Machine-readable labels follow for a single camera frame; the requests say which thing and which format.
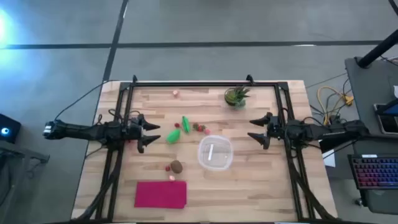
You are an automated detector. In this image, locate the backlit keyboard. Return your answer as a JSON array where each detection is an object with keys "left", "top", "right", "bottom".
[{"left": 348, "top": 154, "right": 398, "bottom": 190}]

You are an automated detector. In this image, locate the green toy pepper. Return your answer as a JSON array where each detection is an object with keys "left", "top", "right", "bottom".
[{"left": 166, "top": 129, "right": 182, "bottom": 144}]

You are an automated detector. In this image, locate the white paper sheet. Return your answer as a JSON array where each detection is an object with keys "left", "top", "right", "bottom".
[{"left": 323, "top": 149, "right": 336, "bottom": 168}]

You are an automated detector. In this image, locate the black box with blue light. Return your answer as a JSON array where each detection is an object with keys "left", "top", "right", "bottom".
[{"left": 0, "top": 113, "right": 22, "bottom": 144}]

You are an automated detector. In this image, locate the yellow cable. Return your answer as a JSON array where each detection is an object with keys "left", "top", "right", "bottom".
[{"left": 316, "top": 86, "right": 354, "bottom": 125}]

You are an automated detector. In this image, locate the potted succulent plant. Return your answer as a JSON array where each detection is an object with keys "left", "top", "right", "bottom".
[{"left": 224, "top": 86, "right": 251, "bottom": 110}]

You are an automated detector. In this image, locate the brown toy kiwi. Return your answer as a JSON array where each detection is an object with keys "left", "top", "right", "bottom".
[{"left": 170, "top": 159, "right": 183, "bottom": 174}]

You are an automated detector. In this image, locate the long black cable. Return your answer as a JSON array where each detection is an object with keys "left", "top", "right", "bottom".
[{"left": 54, "top": 80, "right": 121, "bottom": 122}]

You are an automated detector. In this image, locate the grey metal stand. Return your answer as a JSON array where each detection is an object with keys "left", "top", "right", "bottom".
[{"left": 0, "top": 141, "right": 50, "bottom": 224}]

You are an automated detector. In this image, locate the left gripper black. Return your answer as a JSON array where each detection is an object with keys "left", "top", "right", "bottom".
[{"left": 123, "top": 113, "right": 162, "bottom": 154}]

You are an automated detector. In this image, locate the clear plastic tupperware container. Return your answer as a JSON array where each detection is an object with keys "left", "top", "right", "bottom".
[{"left": 197, "top": 134, "right": 234, "bottom": 171}]

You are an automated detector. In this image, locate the black aluminium table frame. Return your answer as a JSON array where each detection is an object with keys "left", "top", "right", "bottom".
[{"left": 71, "top": 74, "right": 340, "bottom": 223}]

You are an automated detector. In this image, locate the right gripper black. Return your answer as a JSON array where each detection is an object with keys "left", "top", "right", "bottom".
[{"left": 248, "top": 112, "right": 289, "bottom": 150}]

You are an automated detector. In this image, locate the grey side desk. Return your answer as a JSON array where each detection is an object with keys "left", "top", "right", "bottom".
[{"left": 344, "top": 57, "right": 398, "bottom": 215}]

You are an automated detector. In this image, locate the black pole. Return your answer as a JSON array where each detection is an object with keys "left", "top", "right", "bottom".
[{"left": 356, "top": 29, "right": 398, "bottom": 68}]

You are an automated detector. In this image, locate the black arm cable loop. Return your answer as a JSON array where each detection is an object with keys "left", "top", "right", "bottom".
[
  {"left": 281, "top": 107, "right": 318, "bottom": 125},
  {"left": 108, "top": 108, "right": 141, "bottom": 125}
]

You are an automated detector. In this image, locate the red folded cloth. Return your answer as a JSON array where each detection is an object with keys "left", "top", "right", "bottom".
[{"left": 134, "top": 180, "right": 188, "bottom": 209}]

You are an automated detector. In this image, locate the laptop computer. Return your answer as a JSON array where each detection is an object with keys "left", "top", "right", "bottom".
[{"left": 374, "top": 98, "right": 398, "bottom": 135}]

